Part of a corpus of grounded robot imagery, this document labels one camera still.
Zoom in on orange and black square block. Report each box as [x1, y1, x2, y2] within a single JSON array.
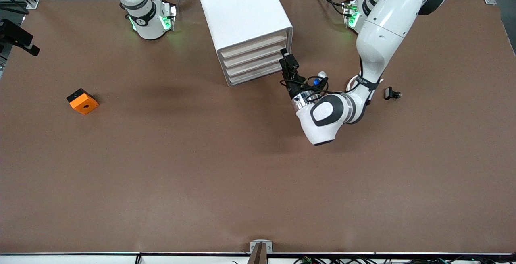
[[66, 88, 99, 115]]

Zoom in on black camera cable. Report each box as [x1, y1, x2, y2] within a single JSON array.
[[282, 77, 329, 95]]

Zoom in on white curved ring piece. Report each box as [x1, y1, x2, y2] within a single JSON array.
[[346, 75, 384, 94]]

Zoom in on black base cables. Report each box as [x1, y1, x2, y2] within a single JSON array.
[[311, 0, 355, 17]]

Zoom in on grey metal bracket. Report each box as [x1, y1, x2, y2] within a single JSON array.
[[250, 240, 273, 254]]

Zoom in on brown tapered post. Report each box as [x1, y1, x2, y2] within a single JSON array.
[[247, 243, 268, 264]]

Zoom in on white table edge rail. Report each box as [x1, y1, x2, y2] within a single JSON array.
[[0, 252, 516, 264]]

